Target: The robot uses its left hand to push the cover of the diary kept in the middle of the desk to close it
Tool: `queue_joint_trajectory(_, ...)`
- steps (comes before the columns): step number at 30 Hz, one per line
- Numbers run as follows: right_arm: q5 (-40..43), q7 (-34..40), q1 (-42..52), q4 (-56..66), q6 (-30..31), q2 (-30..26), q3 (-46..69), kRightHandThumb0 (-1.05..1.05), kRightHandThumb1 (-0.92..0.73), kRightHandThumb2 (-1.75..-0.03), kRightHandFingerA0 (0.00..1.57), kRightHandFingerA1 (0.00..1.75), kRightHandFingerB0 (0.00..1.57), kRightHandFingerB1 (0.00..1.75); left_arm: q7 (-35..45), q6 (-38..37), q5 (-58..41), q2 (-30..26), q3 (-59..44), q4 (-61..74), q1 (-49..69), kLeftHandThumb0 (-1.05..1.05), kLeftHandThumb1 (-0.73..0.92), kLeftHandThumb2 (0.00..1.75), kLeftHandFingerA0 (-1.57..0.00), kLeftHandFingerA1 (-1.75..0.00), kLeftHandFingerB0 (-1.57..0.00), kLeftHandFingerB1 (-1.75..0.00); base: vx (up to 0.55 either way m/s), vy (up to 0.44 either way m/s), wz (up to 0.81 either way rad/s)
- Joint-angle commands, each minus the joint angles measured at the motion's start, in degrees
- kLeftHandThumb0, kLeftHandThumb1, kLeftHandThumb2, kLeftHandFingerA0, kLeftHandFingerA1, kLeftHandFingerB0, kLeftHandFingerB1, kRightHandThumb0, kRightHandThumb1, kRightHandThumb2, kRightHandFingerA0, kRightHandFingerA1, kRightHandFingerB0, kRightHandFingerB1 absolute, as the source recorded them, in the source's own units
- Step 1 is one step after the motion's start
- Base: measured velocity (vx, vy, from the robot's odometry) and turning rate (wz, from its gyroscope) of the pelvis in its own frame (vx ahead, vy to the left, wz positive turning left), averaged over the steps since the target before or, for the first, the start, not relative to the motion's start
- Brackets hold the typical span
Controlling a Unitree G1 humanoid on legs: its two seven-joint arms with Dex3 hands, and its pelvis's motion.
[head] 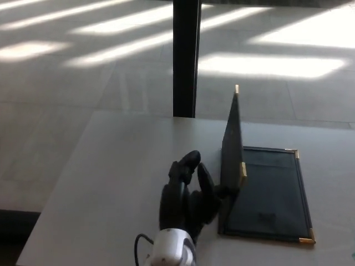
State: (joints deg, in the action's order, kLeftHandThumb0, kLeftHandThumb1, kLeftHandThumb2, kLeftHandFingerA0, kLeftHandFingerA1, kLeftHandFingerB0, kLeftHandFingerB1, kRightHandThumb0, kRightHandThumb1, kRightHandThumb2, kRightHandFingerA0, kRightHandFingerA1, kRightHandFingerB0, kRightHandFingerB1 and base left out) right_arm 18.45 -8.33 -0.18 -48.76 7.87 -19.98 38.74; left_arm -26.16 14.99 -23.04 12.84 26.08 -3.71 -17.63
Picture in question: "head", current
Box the dark diary folder gold corners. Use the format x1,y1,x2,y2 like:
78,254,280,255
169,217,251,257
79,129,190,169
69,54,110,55
217,84,316,245

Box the black vertical pillar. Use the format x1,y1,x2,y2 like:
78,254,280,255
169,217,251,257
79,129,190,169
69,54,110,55
172,0,202,119

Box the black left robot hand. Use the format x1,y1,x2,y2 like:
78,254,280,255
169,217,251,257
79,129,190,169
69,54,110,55
159,150,240,244

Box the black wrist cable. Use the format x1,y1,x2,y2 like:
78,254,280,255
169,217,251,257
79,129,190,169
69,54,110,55
134,233,155,266

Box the dark object beside table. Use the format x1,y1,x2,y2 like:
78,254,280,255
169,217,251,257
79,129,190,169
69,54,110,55
0,209,42,266

